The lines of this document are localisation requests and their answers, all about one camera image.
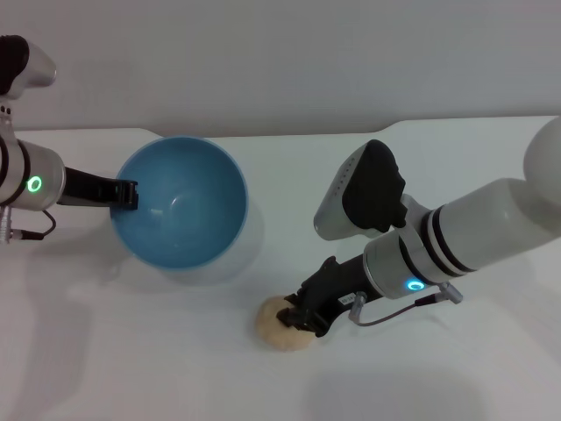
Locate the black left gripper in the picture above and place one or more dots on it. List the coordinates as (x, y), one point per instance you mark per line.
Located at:
(87, 188)

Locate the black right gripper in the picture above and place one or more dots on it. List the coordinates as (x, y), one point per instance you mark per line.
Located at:
(337, 289)

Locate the round egg yolk pastry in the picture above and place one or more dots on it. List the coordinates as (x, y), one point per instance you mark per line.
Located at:
(269, 322)

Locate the blue bowl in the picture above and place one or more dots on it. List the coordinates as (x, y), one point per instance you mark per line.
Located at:
(184, 228)

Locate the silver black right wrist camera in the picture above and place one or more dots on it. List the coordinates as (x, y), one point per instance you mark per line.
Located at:
(368, 188)

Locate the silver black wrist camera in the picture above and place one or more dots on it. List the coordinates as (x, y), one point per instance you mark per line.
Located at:
(368, 188)
(37, 70)

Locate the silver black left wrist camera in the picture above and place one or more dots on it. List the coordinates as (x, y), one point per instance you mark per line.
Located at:
(37, 70)

